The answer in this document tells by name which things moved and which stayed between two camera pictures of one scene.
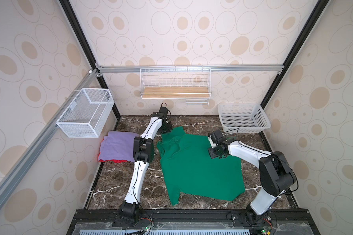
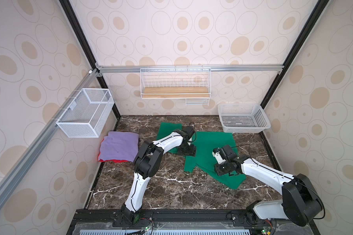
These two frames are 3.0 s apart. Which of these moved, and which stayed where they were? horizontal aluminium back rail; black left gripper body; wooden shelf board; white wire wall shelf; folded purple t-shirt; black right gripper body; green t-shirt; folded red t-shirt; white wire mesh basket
Moved: black right gripper body; black left gripper body; green t-shirt
Stayed: folded purple t-shirt; wooden shelf board; white wire wall shelf; white wire mesh basket; horizontal aluminium back rail; folded red t-shirt
